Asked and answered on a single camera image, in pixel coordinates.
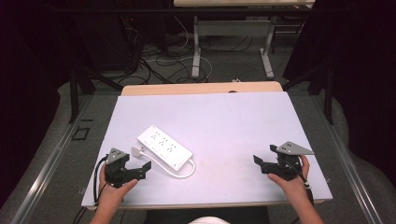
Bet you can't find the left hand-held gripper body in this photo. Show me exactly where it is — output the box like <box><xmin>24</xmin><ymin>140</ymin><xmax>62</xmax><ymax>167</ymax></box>
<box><xmin>104</xmin><ymin>147</ymin><xmax>140</xmax><ymax>189</ymax></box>

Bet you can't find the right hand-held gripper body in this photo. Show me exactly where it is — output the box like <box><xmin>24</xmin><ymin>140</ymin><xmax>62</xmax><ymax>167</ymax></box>
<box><xmin>269</xmin><ymin>141</ymin><xmax>315</xmax><ymax>182</ymax></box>

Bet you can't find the person's right hand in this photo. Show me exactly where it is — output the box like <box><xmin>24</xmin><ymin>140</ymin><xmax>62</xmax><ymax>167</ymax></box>
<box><xmin>267</xmin><ymin>154</ymin><xmax>311</xmax><ymax>202</ymax></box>

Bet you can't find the person's left hand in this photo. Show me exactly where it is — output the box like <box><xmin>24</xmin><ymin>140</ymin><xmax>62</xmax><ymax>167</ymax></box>
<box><xmin>98</xmin><ymin>167</ymin><xmax>139</xmax><ymax>206</ymax></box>

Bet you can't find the white power plug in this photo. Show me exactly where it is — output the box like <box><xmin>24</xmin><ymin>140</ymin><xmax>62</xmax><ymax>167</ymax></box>
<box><xmin>131</xmin><ymin>146</ymin><xmax>146</xmax><ymax>159</ymax></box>

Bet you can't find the white power strip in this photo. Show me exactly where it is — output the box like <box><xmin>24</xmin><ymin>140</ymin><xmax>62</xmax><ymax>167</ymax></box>
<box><xmin>136</xmin><ymin>124</ymin><xmax>194</xmax><ymax>172</ymax></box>

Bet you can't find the white table mat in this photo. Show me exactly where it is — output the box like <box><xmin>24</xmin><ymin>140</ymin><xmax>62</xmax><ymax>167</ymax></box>
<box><xmin>81</xmin><ymin>91</ymin><xmax>333</xmax><ymax>210</ymax></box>

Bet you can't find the person's dark clothing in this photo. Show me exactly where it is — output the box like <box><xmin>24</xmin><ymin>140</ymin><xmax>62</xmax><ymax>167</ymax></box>
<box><xmin>145</xmin><ymin>206</ymin><xmax>273</xmax><ymax>224</ymax></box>

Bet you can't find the black metal stand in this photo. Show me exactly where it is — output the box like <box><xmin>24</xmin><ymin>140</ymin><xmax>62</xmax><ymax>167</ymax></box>
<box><xmin>281</xmin><ymin>63</ymin><xmax>336</xmax><ymax>126</ymax></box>
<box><xmin>68</xmin><ymin>61</ymin><xmax>124</xmax><ymax>124</ymax></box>

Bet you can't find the white desk with metal legs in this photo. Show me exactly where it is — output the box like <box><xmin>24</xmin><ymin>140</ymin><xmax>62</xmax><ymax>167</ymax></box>
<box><xmin>173</xmin><ymin>0</ymin><xmax>317</xmax><ymax>80</ymax></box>

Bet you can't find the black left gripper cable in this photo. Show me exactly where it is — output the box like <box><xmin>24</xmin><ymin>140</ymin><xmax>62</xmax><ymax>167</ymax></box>
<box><xmin>92</xmin><ymin>156</ymin><xmax>109</xmax><ymax>207</ymax></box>

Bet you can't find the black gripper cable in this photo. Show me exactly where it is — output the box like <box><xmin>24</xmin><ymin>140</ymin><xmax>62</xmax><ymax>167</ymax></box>
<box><xmin>298</xmin><ymin>157</ymin><xmax>316</xmax><ymax>207</ymax></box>
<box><xmin>92</xmin><ymin>156</ymin><xmax>109</xmax><ymax>207</ymax></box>

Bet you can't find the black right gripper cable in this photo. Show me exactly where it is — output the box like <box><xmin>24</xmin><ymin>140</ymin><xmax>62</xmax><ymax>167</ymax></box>
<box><xmin>298</xmin><ymin>157</ymin><xmax>316</xmax><ymax>207</ymax></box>

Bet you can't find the white power strip cable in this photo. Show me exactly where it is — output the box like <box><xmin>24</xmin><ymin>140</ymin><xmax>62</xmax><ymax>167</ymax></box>
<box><xmin>140</xmin><ymin>150</ymin><xmax>197</xmax><ymax>179</ymax></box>

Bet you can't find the black floor socket frame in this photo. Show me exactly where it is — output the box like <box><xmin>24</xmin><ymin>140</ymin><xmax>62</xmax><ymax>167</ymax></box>
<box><xmin>71</xmin><ymin>126</ymin><xmax>92</xmax><ymax>142</ymax></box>

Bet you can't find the metal floor rail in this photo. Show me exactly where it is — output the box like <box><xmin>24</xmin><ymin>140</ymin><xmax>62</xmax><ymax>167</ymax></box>
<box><xmin>311</xmin><ymin>92</ymin><xmax>384</xmax><ymax>224</ymax></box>
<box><xmin>8</xmin><ymin>92</ymin><xmax>94</xmax><ymax>224</ymax></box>

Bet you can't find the tangle of floor cables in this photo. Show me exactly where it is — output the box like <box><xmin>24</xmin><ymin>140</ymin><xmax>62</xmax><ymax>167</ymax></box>
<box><xmin>120</xmin><ymin>15</ymin><xmax>255</xmax><ymax>86</ymax></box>

